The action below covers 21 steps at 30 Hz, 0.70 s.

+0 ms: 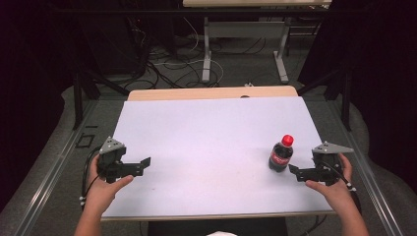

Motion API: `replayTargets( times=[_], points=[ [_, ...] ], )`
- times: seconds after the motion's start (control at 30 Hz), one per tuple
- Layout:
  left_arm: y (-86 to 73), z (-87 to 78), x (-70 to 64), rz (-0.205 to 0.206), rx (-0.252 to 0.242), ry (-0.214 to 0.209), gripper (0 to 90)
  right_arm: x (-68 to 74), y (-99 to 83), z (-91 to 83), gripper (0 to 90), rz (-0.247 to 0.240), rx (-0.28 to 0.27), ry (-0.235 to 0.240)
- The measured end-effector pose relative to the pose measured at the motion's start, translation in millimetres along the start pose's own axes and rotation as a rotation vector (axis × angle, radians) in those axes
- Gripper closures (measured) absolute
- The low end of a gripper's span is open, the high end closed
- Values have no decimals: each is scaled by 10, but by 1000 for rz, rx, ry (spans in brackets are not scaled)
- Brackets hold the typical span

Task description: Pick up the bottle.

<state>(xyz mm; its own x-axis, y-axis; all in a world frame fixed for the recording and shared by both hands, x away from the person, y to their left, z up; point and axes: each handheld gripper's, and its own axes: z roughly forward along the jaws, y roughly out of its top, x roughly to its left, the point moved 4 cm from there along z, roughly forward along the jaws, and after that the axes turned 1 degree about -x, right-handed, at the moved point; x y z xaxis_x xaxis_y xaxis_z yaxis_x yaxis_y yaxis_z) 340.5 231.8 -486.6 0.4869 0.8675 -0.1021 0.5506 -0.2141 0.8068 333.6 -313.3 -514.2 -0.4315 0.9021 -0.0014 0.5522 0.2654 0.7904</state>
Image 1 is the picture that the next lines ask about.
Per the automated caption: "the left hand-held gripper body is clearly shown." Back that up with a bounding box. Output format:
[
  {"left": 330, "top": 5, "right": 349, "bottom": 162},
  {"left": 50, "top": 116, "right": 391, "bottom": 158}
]
[{"left": 96, "top": 136, "right": 140, "bottom": 184}]

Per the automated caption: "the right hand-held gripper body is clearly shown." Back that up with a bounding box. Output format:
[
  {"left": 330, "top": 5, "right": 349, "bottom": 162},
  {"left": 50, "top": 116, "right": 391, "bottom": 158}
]
[{"left": 309, "top": 141, "right": 355, "bottom": 187}]

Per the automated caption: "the person's right hand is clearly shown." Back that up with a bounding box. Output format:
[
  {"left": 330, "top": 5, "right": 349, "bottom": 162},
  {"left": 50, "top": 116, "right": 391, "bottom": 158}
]
[{"left": 304, "top": 152, "right": 356, "bottom": 212}]

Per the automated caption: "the person's left hand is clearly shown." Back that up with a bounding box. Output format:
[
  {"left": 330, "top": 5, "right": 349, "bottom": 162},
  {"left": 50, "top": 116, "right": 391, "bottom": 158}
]
[{"left": 83, "top": 153, "right": 135, "bottom": 218}]

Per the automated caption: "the white table mat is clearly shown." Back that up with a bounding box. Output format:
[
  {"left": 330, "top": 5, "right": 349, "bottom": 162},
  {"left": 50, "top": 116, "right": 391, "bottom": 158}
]
[{"left": 101, "top": 95, "right": 335, "bottom": 219}]

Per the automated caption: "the black metal stand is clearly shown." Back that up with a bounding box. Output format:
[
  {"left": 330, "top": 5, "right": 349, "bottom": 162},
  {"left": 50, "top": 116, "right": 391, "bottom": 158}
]
[
  {"left": 72, "top": 62, "right": 131, "bottom": 131},
  {"left": 296, "top": 63, "right": 353, "bottom": 132}
]

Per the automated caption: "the dark curtain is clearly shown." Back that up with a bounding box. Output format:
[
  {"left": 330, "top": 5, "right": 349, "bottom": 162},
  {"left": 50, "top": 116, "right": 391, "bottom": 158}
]
[
  {"left": 0, "top": 0, "right": 80, "bottom": 210},
  {"left": 298, "top": 0, "right": 417, "bottom": 195}
]

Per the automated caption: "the white desk with metal legs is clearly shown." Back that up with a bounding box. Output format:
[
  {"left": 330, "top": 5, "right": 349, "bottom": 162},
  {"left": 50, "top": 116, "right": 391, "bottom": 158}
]
[{"left": 182, "top": 0, "right": 332, "bottom": 85}]

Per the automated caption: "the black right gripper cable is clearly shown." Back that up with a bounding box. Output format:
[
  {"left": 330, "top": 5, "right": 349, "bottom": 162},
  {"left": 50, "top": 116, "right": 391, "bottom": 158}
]
[{"left": 323, "top": 160, "right": 363, "bottom": 215}]

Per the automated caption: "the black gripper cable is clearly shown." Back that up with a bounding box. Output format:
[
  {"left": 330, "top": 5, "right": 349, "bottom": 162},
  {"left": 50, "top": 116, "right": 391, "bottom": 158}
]
[
  {"left": 80, "top": 145, "right": 102, "bottom": 208},
  {"left": 323, "top": 160, "right": 363, "bottom": 215}
]

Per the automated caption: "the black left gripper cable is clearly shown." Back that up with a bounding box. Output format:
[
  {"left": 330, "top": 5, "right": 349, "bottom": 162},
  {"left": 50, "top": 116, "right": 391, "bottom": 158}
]
[{"left": 80, "top": 145, "right": 102, "bottom": 208}]

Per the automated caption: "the metal floor rail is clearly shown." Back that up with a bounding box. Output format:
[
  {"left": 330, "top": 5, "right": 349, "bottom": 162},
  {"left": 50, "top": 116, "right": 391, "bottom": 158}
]
[
  {"left": 328, "top": 99, "right": 405, "bottom": 236},
  {"left": 12, "top": 99, "right": 99, "bottom": 236}
]

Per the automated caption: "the tangle of floor cables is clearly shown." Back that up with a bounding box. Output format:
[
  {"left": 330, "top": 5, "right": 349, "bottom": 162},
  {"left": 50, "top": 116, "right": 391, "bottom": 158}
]
[{"left": 126, "top": 16, "right": 274, "bottom": 90}]

